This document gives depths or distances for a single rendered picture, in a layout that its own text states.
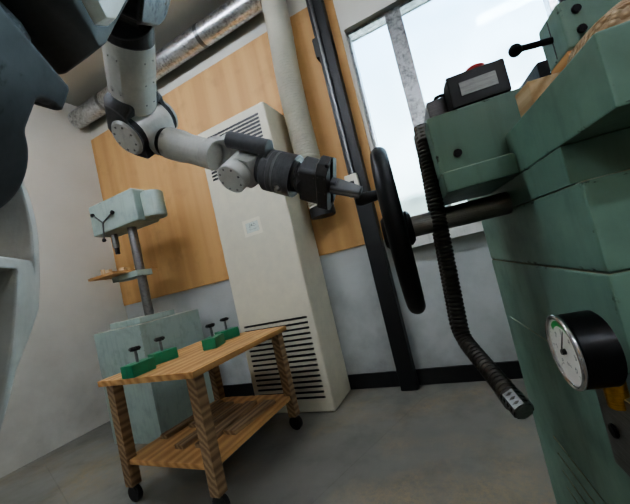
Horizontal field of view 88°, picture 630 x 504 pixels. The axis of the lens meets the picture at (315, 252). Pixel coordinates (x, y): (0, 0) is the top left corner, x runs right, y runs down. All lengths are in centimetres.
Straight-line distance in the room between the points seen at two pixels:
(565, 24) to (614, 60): 32
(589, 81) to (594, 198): 10
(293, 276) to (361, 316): 51
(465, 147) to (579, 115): 20
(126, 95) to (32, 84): 41
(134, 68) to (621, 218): 76
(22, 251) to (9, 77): 16
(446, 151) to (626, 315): 29
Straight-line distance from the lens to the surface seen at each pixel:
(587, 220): 41
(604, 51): 35
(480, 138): 55
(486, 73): 59
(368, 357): 212
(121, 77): 80
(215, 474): 145
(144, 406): 238
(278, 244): 189
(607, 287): 41
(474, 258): 193
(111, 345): 247
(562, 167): 43
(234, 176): 70
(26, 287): 42
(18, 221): 45
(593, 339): 33
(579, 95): 38
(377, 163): 49
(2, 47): 39
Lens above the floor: 78
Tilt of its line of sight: 3 degrees up
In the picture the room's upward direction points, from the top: 13 degrees counter-clockwise
